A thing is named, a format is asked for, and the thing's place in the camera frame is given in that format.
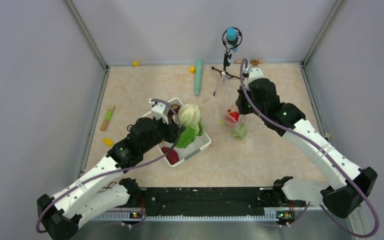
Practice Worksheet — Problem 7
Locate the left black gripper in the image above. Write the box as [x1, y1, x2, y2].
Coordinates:
[141, 113, 186, 153]

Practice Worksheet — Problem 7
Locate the red toy apple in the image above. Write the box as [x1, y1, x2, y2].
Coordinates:
[226, 111, 240, 124]

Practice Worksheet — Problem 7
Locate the clear pink zip top bag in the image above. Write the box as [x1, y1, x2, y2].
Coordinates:
[213, 73, 248, 137]

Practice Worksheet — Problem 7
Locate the green toy napa cabbage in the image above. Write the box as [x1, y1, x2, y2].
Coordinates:
[176, 103, 204, 149]

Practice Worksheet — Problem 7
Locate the green toy apple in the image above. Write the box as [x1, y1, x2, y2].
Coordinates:
[232, 128, 248, 139]

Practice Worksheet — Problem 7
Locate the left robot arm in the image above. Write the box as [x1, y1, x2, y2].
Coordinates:
[36, 114, 184, 240]

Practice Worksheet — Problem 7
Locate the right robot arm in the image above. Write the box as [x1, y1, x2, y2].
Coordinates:
[236, 77, 378, 219]

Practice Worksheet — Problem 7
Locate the dark purple toy mangosteen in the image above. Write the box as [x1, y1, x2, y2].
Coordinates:
[167, 104, 181, 117]

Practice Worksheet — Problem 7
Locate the dark red toy vegetable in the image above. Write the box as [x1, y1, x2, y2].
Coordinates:
[161, 146, 180, 166]

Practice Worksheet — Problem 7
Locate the white perforated plastic basket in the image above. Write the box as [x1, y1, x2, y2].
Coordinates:
[141, 97, 212, 169]

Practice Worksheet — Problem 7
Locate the brown wooden block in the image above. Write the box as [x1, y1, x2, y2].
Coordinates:
[250, 59, 264, 66]

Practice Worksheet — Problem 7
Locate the black tripod microphone stand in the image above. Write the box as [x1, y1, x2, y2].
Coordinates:
[211, 47, 240, 79]

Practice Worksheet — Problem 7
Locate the teal cylindrical toy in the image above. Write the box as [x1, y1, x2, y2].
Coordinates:
[194, 59, 204, 96]

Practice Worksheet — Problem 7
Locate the yellow block left side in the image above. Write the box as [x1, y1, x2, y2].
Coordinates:
[102, 137, 114, 147]

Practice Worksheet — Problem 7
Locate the green and wood toy knife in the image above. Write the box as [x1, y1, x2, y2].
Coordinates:
[100, 104, 116, 131]

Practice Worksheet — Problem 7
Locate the yellow block near teal toy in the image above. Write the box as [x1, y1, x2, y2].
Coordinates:
[189, 66, 196, 74]

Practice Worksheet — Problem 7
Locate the blue microphone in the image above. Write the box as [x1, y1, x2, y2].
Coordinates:
[222, 27, 243, 53]

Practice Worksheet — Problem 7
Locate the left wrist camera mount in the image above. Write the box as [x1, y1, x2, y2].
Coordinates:
[149, 99, 171, 125]

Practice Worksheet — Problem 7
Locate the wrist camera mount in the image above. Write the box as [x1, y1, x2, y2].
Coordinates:
[242, 66, 266, 83]
[149, 99, 171, 125]

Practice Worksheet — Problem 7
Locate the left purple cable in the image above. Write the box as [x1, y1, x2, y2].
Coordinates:
[35, 98, 184, 234]

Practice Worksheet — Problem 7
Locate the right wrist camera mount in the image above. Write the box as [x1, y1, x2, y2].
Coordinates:
[242, 66, 266, 83]

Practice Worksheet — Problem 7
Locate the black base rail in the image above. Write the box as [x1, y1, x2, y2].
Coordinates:
[124, 187, 306, 217]

